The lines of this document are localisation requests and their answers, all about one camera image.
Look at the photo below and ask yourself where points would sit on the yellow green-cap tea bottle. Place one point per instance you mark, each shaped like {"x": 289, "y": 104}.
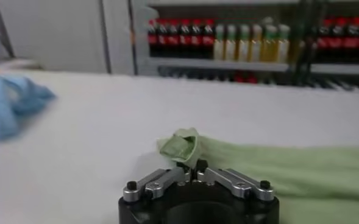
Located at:
{"x": 282, "y": 47}
{"x": 243, "y": 46}
{"x": 219, "y": 45}
{"x": 269, "y": 47}
{"x": 230, "y": 45}
{"x": 256, "y": 46}

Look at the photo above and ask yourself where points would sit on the light green polo shirt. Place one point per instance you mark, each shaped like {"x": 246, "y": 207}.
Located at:
{"x": 289, "y": 170}

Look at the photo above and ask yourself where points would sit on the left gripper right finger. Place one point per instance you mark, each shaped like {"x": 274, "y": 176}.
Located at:
{"x": 234, "y": 182}

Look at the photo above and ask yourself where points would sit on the crumpled light blue shirt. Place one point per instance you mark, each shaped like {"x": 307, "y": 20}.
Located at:
{"x": 5, "y": 106}

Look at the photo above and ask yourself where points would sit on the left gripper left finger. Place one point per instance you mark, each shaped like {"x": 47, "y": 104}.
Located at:
{"x": 161, "y": 182}

